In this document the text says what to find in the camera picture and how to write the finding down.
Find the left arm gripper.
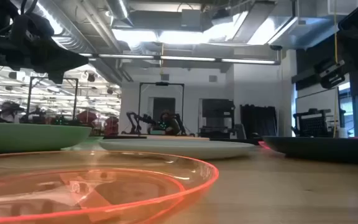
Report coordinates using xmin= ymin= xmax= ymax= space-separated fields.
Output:
xmin=0 ymin=11 xmax=90 ymax=85

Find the dark plastic plate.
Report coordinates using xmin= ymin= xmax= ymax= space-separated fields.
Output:
xmin=262 ymin=136 xmax=358 ymax=165

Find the green plastic plate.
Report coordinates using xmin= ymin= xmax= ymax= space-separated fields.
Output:
xmin=0 ymin=122 xmax=93 ymax=156

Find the black slatted crate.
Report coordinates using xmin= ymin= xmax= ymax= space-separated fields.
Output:
xmin=291 ymin=108 xmax=333 ymax=138

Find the ceiling strip light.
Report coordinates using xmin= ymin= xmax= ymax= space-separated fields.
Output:
xmin=97 ymin=54 xmax=155 ymax=60
xmin=160 ymin=55 xmax=217 ymax=62
xmin=220 ymin=57 xmax=277 ymax=65

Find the black curtain panel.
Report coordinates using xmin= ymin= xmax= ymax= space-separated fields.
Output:
xmin=239 ymin=104 xmax=278 ymax=138

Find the person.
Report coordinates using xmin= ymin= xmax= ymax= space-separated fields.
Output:
xmin=158 ymin=110 xmax=181 ymax=136

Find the black equipment cart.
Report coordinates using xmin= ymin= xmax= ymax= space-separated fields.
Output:
xmin=198 ymin=98 xmax=236 ymax=138

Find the translucent orange plastic plate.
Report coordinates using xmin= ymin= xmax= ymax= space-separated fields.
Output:
xmin=0 ymin=150 xmax=220 ymax=224

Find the pale grey-green plastic plate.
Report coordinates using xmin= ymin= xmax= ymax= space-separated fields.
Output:
xmin=98 ymin=138 xmax=256 ymax=161

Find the hanging yellow cable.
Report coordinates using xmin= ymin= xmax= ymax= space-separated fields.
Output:
xmin=333 ymin=0 xmax=339 ymax=138

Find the black background rig frame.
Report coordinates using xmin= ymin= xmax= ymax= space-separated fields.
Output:
xmin=137 ymin=82 xmax=186 ymax=135
xmin=25 ymin=76 xmax=80 ymax=124

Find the black aluminium table frame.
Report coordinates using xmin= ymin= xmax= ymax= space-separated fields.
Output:
xmin=209 ymin=136 xmax=263 ymax=146

